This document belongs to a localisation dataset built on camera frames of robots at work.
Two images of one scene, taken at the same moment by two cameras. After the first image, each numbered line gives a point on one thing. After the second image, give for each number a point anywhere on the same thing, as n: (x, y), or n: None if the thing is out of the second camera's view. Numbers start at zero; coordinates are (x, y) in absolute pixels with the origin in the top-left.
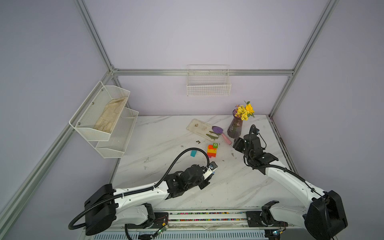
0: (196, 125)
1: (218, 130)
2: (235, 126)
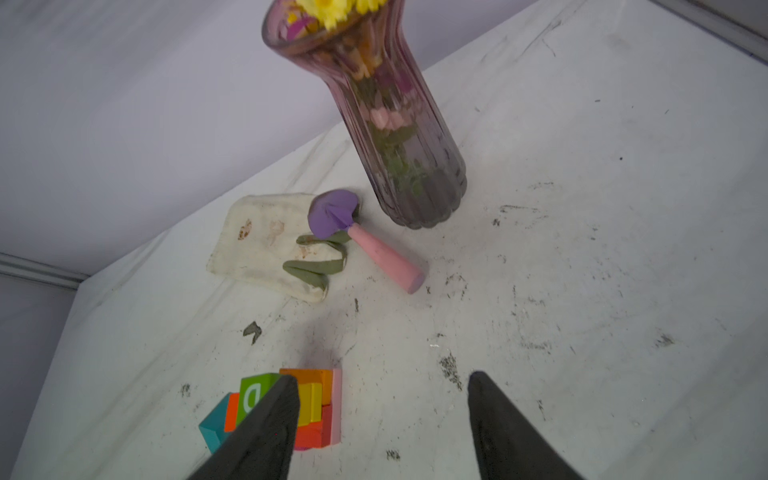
0: (258, 234)
1: (333, 211)
2: (413, 158)
